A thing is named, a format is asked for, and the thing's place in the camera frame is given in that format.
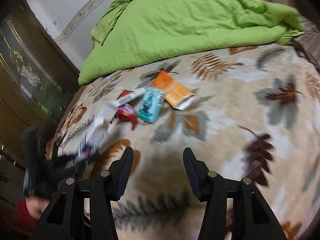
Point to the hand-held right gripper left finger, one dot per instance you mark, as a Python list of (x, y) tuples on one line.
[(125, 172)]

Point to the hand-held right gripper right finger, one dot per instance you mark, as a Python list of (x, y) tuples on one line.
[(192, 175)]

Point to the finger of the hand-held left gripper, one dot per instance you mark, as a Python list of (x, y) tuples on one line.
[(65, 161), (82, 167)]

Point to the white carton with blue print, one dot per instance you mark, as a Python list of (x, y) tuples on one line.
[(92, 137)]

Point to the teal wipes pack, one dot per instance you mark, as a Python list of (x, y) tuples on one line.
[(150, 105)]

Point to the white barcode carton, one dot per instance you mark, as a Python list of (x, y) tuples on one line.
[(130, 97)]

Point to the orange packet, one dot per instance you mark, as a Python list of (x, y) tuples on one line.
[(170, 87)]

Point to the person's left forearm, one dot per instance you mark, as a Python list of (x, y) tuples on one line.
[(25, 215)]

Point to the red foil candy wrapper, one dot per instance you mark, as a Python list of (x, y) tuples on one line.
[(126, 116)]

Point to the small white carton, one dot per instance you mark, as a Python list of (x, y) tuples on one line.
[(108, 112)]

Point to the leaf printed blanket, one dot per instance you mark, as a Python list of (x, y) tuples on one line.
[(225, 120)]

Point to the ornate glass door wooden cabinet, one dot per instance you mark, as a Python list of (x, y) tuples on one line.
[(25, 100)]

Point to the red packet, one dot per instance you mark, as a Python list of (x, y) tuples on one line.
[(125, 93)]

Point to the green quilt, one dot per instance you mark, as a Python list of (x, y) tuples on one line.
[(187, 25)]

